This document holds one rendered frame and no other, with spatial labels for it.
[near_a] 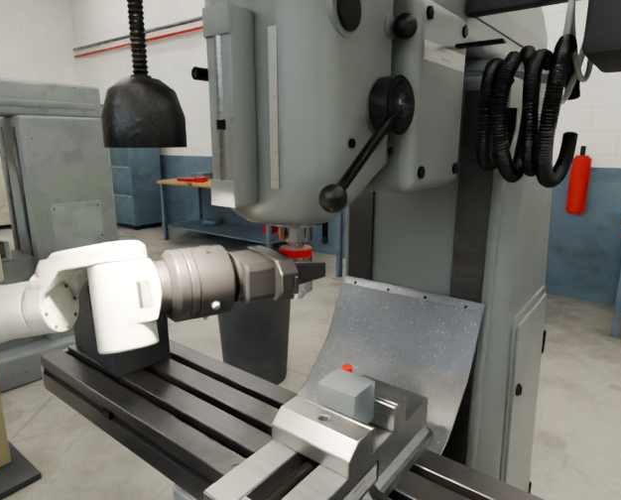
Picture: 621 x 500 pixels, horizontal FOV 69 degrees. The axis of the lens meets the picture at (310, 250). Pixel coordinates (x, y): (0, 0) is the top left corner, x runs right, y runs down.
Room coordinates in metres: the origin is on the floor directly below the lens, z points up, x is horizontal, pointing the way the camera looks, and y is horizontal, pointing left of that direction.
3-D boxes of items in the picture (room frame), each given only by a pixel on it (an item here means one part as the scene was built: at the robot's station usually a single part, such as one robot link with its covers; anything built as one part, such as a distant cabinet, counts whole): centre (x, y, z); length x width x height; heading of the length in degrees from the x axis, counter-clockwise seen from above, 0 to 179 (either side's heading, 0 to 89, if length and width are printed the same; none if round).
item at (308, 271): (0.59, 0.00, 1.24); 0.06 x 0.02 x 0.03; 122
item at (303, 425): (0.52, -0.01, 1.04); 0.12 x 0.06 x 0.04; 52
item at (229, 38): (0.53, 0.09, 1.45); 0.04 x 0.04 x 0.21; 52
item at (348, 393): (0.56, -0.05, 1.06); 0.06 x 0.05 x 0.06; 52
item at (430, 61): (0.77, -0.10, 1.47); 0.24 x 0.19 x 0.26; 52
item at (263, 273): (0.57, 0.10, 1.24); 0.13 x 0.12 x 0.10; 32
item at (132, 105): (0.43, 0.15, 1.44); 0.07 x 0.07 x 0.06
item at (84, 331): (0.94, 0.42, 1.05); 0.22 x 0.12 x 0.20; 46
